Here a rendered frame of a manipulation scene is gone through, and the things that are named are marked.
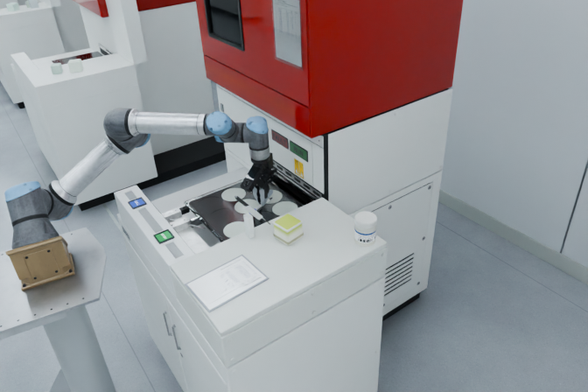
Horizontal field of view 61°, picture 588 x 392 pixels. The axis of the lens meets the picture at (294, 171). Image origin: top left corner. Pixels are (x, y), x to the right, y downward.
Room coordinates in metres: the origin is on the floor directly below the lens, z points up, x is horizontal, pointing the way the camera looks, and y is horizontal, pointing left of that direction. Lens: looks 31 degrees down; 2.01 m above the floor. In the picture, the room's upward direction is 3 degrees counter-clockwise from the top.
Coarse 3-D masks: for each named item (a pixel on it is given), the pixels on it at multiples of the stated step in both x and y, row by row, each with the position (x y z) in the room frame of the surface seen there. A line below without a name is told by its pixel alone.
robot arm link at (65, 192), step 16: (112, 144) 1.64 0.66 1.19; (128, 144) 1.65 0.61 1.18; (144, 144) 1.72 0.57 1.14; (80, 160) 1.65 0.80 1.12; (96, 160) 1.62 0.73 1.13; (112, 160) 1.64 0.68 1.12; (64, 176) 1.62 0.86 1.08; (80, 176) 1.60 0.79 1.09; (96, 176) 1.62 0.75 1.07; (64, 192) 1.57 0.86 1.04; (64, 208) 1.55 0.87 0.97
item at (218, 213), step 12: (216, 192) 1.72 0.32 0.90; (192, 204) 1.65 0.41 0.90; (204, 204) 1.65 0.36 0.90; (216, 204) 1.64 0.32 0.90; (228, 204) 1.64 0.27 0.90; (204, 216) 1.56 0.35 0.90; (216, 216) 1.56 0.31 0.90; (228, 216) 1.55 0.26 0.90; (240, 216) 1.55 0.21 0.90; (264, 216) 1.54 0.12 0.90; (276, 216) 1.54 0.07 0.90; (216, 228) 1.48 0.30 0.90
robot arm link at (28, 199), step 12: (12, 192) 1.45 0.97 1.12; (24, 192) 1.45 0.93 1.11; (36, 192) 1.48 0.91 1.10; (48, 192) 1.54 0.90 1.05; (12, 204) 1.42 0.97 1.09; (24, 204) 1.42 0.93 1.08; (36, 204) 1.44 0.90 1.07; (48, 204) 1.50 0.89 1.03; (12, 216) 1.40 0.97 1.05; (24, 216) 1.39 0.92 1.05
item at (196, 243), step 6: (186, 228) 1.51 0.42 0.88; (192, 228) 1.51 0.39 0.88; (180, 234) 1.48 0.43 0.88; (186, 234) 1.48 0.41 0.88; (192, 234) 1.47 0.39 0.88; (198, 234) 1.47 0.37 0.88; (186, 240) 1.44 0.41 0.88; (192, 240) 1.44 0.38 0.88; (198, 240) 1.44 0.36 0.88; (192, 246) 1.41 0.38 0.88; (198, 246) 1.41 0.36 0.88; (204, 246) 1.40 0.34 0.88; (198, 252) 1.37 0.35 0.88
